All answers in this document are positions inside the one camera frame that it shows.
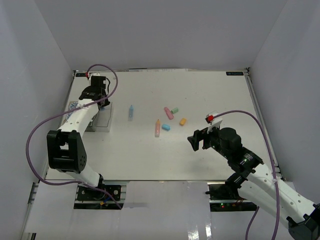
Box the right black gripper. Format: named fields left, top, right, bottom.
left=187, top=123, right=231, bottom=160

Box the purple cable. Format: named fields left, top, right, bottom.
left=25, top=63, right=123, bottom=210
left=213, top=110, right=282, bottom=240

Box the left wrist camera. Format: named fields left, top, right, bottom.
left=85, top=72, right=101, bottom=81

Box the blue highlighter pen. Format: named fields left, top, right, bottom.
left=128, top=105, right=134, bottom=121

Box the blue cleaning gel jar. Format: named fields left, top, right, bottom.
left=64, top=112, right=73, bottom=123
left=68, top=101, right=78, bottom=110

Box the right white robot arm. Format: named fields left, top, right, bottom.
left=187, top=127, right=320, bottom=240

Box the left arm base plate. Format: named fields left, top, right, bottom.
left=76, top=184, right=122, bottom=201

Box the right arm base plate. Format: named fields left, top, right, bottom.
left=205, top=183, right=257, bottom=213

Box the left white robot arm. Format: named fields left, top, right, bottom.
left=46, top=73, right=110, bottom=200

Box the yellow highlighter cap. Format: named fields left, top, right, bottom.
left=179, top=118, right=187, bottom=126

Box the orange pink highlighter pen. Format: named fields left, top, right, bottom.
left=154, top=119, right=161, bottom=138

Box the clear compartment organizer tray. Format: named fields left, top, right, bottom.
left=62, top=100, right=115, bottom=133

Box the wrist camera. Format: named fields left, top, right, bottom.
left=85, top=72, right=101, bottom=81
left=205, top=111, right=223, bottom=134

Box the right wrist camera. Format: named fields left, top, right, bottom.
left=205, top=111, right=223, bottom=134

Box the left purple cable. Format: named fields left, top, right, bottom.
left=25, top=63, right=123, bottom=210

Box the green highlighter cap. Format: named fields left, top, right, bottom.
left=171, top=107, right=179, bottom=114

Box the pink correction tape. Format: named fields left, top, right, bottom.
left=164, top=107, right=174, bottom=120

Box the blue highlighter cap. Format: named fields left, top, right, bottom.
left=161, top=124, right=171, bottom=131

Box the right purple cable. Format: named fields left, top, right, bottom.
left=213, top=110, right=282, bottom=240

